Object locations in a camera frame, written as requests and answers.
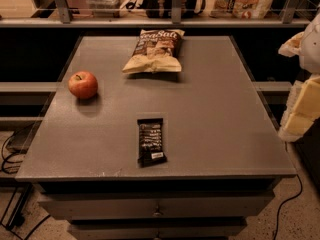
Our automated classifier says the grey drawer cabinet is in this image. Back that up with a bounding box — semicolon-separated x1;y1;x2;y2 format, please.
17;36;296;240

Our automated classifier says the grey drawer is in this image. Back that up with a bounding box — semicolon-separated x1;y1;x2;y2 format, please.
68;218;247;240
38;191;274;221

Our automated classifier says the colourful snack bag on shelf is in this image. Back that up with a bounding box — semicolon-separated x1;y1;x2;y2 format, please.
210;0;273;19

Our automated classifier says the lower grey drawer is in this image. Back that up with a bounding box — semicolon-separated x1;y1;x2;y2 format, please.
68;218;247;240

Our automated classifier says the grey metal shelf rail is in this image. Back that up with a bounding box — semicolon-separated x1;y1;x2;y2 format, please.
0;0;320;29

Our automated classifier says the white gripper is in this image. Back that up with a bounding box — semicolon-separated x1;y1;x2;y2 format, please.
278;14;320;142

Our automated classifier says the black cables left floor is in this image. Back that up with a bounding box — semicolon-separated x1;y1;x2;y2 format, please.
0;123;51;240

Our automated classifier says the black rxbar chocolate wrapper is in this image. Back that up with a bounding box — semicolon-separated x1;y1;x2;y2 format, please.
137;118;167;167

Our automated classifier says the upper grey drawer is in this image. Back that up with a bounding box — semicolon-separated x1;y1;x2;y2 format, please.
38;191;274;221

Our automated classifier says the black cable right floor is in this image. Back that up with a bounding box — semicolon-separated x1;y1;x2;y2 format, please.
271;174;304;240

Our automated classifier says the red apple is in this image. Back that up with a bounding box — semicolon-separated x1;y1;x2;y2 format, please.
68;71;98;99

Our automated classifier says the brown sea salt chip bag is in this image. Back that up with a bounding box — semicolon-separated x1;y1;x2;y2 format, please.
122;29;184;74

